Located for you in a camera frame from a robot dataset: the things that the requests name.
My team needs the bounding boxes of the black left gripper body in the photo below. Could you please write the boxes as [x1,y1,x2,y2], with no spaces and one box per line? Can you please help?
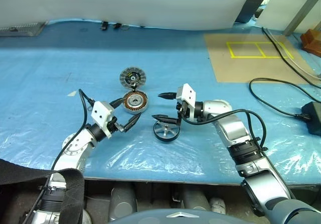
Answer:
[107,116,125,135]

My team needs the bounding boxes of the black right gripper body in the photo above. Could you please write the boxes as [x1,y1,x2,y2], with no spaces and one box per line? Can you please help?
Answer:
[176,100,189,121]

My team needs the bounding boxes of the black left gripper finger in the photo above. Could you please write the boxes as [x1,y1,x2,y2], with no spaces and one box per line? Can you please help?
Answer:
[118,114,141,134]
[109,97,126,110]

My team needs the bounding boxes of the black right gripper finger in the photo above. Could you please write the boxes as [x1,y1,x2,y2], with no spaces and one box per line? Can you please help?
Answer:
[151,114,182,126]
[157,91,178,101]

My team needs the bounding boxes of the black spoked motor rotor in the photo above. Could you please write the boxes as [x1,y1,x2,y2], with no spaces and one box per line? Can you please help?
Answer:
[152,120,181,143]

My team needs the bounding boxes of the silver motor stator copper windings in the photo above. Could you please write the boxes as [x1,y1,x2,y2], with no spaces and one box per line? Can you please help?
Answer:
[122,89,149,115]

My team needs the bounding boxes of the silver motor end cap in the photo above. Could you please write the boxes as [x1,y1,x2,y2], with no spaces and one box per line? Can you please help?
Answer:
[119,67,147,89]

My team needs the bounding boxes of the brown cardboard sheet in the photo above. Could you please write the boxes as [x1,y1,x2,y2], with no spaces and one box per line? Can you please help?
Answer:
[203,33,318,84]

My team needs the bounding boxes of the blue plastic table sheet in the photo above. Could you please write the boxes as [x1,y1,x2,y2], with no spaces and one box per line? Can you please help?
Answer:
[0,18,321,185]

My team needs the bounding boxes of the grey rounded cylinder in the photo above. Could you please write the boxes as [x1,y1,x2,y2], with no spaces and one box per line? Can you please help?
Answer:
[180,185,212,211]
[109,183,138,221]

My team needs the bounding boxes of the grey robot torso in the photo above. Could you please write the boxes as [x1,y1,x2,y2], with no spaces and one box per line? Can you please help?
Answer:
[107,207,254,224]

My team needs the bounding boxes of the white foam sheet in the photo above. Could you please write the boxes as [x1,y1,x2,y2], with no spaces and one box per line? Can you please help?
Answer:
[0,0,252,32]

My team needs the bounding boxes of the small white cylinder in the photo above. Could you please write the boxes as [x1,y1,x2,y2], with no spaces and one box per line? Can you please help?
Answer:
[209,197,228,214]

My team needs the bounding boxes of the grey metal grille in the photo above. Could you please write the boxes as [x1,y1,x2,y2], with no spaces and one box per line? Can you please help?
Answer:
[0,21,48,38]

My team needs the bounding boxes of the black power adapter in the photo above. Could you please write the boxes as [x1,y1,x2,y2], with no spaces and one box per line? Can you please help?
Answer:
[300,100,321,136]

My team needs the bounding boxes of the white panel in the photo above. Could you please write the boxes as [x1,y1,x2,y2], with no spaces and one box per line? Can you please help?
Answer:
[258,0,313,31]

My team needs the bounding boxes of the brown wooden block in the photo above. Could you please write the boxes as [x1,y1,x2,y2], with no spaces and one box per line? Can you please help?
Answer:
[300,29,321,58]

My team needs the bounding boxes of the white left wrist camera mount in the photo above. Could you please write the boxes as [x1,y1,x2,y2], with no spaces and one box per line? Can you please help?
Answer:
[90,101,118,138]

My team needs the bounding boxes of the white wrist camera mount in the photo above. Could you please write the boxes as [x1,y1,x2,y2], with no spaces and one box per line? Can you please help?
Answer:
[90,101,118,138]
[175,83,197,122]

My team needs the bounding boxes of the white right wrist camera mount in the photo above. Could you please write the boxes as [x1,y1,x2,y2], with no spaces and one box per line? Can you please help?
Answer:
[175,83,197,122]

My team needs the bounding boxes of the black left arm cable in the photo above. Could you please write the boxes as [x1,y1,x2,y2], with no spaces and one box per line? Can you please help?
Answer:
[25,88,98,222]

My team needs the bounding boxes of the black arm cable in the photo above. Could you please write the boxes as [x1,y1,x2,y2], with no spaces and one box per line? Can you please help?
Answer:
[25,88,98,222]
[179,109,268,154]

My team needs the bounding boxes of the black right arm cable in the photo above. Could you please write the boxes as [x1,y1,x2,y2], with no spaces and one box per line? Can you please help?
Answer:
[179,109,268,154]

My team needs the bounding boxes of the black webbing strap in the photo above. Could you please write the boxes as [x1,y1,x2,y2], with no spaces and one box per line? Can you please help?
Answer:
[0,158,85,224]

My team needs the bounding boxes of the thin black cable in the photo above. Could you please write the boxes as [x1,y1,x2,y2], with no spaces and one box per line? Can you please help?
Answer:
[261,27,321,89]

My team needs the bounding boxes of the dark grey post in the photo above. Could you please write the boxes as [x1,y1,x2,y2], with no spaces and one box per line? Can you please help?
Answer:
[235,0,276,24]

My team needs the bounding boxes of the black power cable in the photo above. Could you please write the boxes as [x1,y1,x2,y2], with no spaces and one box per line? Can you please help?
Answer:
[249,77,313,121]

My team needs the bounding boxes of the clear thin cable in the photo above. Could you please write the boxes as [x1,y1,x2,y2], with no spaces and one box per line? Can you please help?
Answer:
[265,30,321,79]

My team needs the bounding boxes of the aluminium profile post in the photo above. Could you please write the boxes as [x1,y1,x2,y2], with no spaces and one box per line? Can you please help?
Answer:
[284,0,321,36]

